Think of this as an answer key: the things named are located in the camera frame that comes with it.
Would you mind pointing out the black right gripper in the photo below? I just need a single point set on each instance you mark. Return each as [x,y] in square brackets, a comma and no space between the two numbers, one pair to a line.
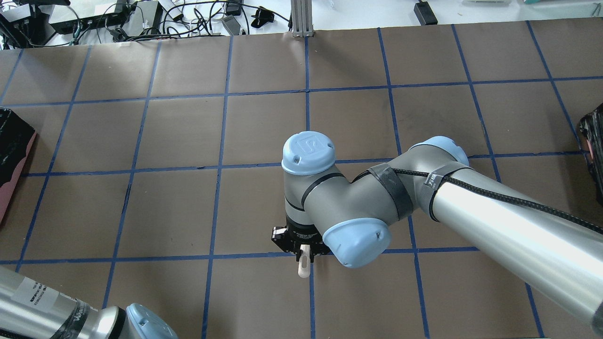
[301,233]

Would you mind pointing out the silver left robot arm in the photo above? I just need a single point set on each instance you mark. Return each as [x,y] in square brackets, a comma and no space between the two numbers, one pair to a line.
[32,310]

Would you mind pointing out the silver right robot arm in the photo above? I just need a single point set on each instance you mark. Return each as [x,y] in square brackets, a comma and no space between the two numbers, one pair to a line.
[558,254]

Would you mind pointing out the pink bin black liner left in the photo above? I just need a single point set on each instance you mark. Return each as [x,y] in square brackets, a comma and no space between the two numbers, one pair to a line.
[16,141]

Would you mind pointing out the black lined bin right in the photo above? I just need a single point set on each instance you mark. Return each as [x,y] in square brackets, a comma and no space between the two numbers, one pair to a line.
[591,129]

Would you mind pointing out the black power adapter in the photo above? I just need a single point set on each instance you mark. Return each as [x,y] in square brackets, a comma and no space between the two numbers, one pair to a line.
[424,13]

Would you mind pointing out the aluminium frame post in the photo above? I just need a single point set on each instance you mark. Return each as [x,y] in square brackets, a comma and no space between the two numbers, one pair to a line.
[301,24]

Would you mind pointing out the black network switch box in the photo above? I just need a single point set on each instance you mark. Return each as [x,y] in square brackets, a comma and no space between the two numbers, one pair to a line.
[89,13]

